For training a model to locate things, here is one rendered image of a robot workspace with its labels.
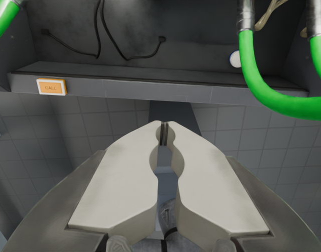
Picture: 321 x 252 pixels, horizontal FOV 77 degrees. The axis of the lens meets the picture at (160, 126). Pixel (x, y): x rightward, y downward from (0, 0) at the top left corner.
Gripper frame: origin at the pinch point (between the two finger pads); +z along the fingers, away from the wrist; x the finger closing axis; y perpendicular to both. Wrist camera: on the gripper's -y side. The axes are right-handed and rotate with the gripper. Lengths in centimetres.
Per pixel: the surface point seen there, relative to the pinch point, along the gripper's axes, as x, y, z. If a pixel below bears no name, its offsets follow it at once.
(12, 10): -12.2, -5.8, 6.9
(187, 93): 6.1, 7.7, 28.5
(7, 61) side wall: -30.2, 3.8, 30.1
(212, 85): 11.0, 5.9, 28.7
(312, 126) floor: 122, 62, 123
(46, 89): -22.1, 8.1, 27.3
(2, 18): -12.6, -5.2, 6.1
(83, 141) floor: -55, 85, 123
